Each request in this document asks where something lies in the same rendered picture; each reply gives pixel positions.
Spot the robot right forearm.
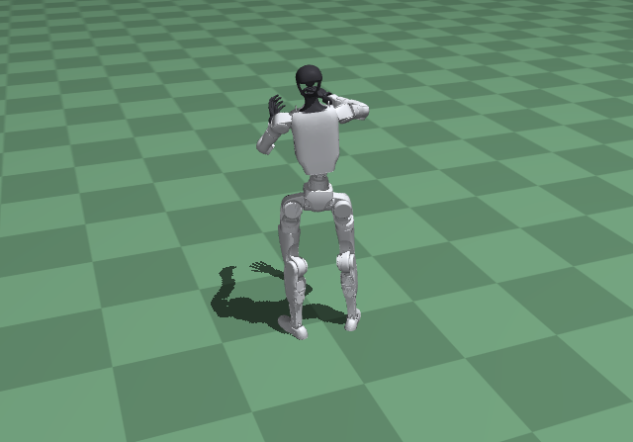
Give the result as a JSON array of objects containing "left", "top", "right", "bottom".
[{"left": 327, "top": 94, "right": 368, "bottom": 108}]

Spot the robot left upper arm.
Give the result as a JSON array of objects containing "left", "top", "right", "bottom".
[{"left": 256, "top": 113, "right": 292, "bottom": 155}]

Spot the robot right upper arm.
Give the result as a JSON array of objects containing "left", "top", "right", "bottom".
[{"left": 334, "top": 103, "right": 370, "bottom": 124}]

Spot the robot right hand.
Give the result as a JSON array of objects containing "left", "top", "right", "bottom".
[{"left": 301, "top": 86, "right": 332, "bottom": 105}]

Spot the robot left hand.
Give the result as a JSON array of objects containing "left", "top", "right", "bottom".
[{"left": 268, "top": 95, "right": 285, "bottom": 125}]

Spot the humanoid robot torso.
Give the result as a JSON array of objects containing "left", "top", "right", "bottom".
[{"left": 290, "top": 101, "right": 339, "bottom": 212}]

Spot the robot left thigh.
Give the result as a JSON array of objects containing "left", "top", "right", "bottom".
[{"left": 278, "top": 192, "right": 308, "bottom": 278}]

